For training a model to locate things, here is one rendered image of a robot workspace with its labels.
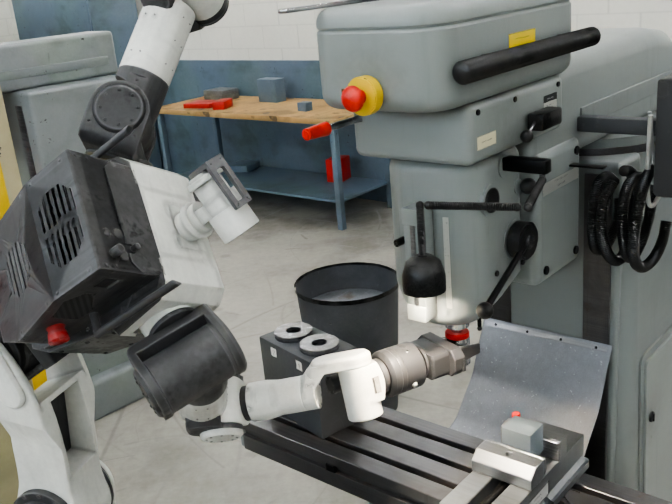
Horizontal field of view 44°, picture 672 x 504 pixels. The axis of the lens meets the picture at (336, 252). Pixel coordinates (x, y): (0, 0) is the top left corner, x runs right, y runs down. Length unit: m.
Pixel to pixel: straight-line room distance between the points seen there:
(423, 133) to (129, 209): 0.48
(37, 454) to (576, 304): 1.16
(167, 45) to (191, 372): 0.57
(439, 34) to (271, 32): 6.44
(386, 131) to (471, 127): 0.16
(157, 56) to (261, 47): 6.31
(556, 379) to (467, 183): 0.69
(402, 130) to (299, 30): 6.05
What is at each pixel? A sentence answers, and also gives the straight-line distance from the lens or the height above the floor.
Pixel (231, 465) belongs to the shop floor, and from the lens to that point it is 3.62.
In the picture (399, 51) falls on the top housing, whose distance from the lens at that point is 1.25.
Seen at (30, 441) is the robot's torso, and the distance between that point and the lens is 1.63.
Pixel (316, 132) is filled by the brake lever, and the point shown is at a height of 1.70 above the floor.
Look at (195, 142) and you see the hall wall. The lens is 8.70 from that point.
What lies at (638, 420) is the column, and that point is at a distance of 2.05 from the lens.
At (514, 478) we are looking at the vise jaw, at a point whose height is 1.05.
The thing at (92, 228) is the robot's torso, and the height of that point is 1.64.
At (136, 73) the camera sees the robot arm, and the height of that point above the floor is 1.81.
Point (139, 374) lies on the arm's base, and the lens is 1.24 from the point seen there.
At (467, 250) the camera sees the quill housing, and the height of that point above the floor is 1.47.
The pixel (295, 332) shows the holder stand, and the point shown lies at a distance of 1.95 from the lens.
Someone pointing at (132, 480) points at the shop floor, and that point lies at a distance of 3.67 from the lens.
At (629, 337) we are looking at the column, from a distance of 1.92.
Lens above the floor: 1.95
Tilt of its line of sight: 19 degrees down
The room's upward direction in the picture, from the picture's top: 5 degrees counter-clockwise
